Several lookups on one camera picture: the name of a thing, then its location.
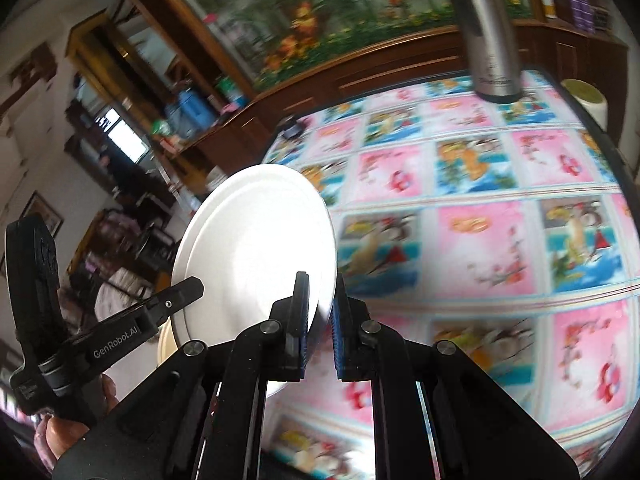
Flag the dark wooden chair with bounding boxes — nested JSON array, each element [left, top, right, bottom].
[[66, 208, 177, 321]]

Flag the large beige ribbed bowl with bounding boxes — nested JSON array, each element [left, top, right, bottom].
[[156, 320, 178, 366]]

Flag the wooden cabinet counter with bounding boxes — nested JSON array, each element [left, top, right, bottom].
[[168, 20, 629, 193]]

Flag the blue water jug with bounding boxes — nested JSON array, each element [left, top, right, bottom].
[[178, 89, 217, 131]]

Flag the purple bottles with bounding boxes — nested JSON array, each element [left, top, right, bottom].
[[570, 0, 596, 34]]

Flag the flower mural glass panel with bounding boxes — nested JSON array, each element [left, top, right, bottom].
[[154, 0, 536, 92]]

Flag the small black jar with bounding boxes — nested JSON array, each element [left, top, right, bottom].
[[278, 116, 307, 140]]

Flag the stainless steel thermos jug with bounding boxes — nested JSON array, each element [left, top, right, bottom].
[[450, 0, 523, 104]]

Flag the white bowl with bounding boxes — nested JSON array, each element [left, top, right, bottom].
[[171, 164, 337, 346]]

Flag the white green-topped container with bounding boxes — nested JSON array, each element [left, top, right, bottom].
[[561, 78, 608, 131]]

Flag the person's left hand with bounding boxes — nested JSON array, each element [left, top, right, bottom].
[[34, 414, 89, 472]]

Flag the colourful patterned tablecloth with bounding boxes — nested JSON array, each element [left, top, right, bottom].
[[264, 67, 639, 478]]

